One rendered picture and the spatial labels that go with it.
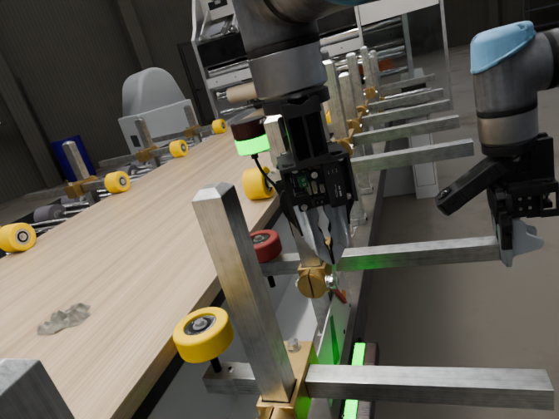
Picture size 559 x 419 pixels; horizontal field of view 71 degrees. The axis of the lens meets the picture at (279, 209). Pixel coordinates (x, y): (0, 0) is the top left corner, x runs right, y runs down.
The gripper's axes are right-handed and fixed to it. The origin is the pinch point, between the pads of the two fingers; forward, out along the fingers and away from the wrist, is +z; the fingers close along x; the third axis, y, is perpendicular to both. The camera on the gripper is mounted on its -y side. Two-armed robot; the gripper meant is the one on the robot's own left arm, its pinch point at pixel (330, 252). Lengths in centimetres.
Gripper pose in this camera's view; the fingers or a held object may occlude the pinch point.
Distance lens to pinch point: 50.4
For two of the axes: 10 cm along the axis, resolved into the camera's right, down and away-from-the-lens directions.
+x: 9.7, -2.5, -0.4
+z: 2.5, 9.1, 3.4
